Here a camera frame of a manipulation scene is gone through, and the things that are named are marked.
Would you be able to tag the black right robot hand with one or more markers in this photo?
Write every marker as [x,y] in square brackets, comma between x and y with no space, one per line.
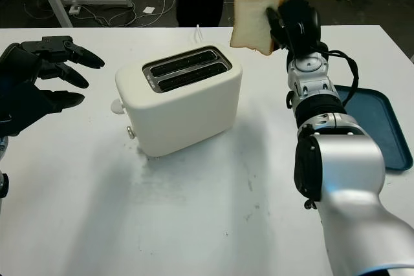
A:
[297,24]

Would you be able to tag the cream two-slot toaster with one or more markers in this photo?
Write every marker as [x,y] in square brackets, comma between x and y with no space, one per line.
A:
[181,111]

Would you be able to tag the small white floor box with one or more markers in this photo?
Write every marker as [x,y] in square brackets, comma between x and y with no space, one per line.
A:
[148,10]

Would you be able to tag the toast slice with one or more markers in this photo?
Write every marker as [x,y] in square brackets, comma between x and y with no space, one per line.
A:
[252,24]

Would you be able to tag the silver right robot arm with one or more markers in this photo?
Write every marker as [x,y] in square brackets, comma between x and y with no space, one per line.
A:
[336,159]

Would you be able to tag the blue plastic tray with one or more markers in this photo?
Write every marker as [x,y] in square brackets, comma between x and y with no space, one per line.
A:
[385,127]

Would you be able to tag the white power strip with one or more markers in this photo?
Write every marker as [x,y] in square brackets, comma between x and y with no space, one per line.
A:
[74,9]

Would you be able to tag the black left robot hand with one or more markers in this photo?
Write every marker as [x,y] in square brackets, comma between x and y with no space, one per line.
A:
[19,66]

